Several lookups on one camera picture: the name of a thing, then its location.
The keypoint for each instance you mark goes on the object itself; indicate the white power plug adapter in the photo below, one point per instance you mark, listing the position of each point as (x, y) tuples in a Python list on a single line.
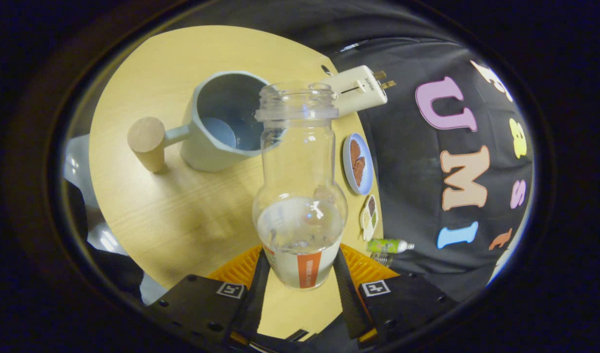
[(356, 90)]

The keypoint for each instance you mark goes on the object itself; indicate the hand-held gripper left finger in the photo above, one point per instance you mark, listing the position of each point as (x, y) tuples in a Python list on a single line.
[(254, 298)]

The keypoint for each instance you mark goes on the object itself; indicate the green tube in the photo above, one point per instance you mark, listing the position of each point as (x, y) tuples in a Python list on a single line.
[(386, 245)]

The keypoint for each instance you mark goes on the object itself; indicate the wooden table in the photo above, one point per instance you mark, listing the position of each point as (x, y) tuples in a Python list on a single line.
[(182, 211)]

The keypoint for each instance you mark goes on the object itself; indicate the small white patterned dish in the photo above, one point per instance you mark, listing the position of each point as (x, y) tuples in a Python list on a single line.
[(369, 218)]

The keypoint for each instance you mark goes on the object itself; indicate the clear glass juice bottle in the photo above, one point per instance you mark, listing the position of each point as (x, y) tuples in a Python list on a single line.
[(300, 186)]

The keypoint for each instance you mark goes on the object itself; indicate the blue round coaster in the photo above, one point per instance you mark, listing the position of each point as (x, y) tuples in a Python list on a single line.
[(364, 149)]

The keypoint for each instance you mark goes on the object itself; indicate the small clear plastic bottle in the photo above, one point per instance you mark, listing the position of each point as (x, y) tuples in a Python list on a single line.
[(382, 259)]

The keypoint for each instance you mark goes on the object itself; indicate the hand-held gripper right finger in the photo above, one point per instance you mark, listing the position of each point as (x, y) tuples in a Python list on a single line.
[(349, 300)]

